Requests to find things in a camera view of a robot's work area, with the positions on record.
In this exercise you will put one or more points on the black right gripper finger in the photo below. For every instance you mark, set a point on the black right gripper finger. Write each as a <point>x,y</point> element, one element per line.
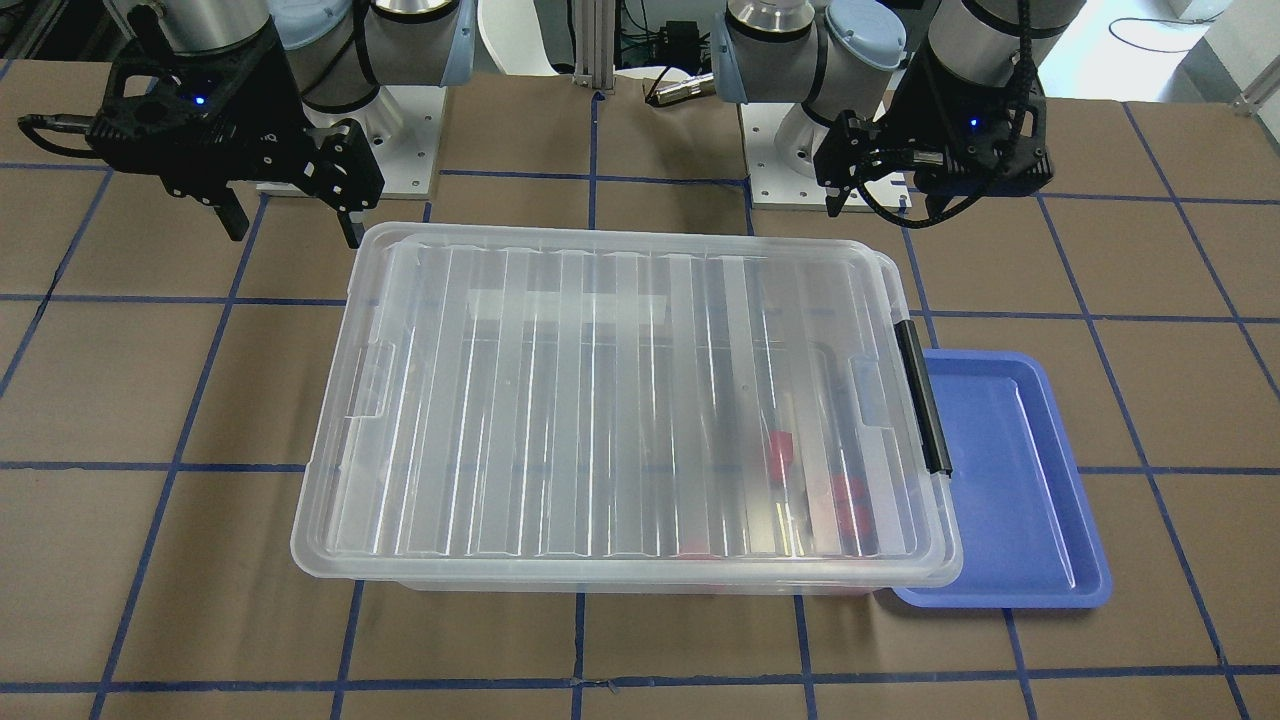
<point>231,214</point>
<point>351,223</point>

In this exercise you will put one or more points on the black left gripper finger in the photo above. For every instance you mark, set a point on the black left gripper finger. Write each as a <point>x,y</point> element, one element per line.
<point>833,201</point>

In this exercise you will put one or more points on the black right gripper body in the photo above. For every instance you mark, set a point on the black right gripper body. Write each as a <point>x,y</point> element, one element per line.
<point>268,118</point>

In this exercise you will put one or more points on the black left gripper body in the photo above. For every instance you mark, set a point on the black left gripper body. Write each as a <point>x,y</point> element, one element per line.
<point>922,118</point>

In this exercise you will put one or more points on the clear plastic box lid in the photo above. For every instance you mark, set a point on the clear plastic box lid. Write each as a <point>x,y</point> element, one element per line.
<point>625,400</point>

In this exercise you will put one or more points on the red block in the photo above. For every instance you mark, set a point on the red block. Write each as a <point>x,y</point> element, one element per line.
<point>780,456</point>
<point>849,492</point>
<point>695,551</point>
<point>855,524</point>

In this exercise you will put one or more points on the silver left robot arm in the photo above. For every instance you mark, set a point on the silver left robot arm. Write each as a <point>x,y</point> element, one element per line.
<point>851,55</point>

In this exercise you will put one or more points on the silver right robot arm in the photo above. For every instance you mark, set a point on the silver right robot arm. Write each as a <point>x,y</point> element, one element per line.
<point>340,52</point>

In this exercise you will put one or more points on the clear plastic storage box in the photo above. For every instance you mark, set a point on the clear plastic storage box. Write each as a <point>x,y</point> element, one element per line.
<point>640,585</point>

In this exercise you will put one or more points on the blue plastic tray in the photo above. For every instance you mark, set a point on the blue plastic tray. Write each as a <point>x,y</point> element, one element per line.
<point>1026,526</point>

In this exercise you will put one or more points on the black power adapter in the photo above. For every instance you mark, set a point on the black power adapter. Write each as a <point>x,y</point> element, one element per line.
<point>678,44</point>

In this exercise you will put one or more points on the white chair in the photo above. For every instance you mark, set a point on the white chair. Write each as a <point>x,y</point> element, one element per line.
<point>512,38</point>

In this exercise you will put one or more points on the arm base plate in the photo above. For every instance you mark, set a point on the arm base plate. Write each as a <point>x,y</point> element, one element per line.
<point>403,125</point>
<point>779,141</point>

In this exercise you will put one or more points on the silver cable connector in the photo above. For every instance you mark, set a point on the silver cable connector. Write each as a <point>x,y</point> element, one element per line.
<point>664,94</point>

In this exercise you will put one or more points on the black box latch handle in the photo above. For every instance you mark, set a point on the black box latch handle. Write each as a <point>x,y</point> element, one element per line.
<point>934,446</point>

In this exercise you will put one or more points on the aluminium frame post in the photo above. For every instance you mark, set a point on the aluminium frame post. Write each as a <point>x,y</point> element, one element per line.
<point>594,36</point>

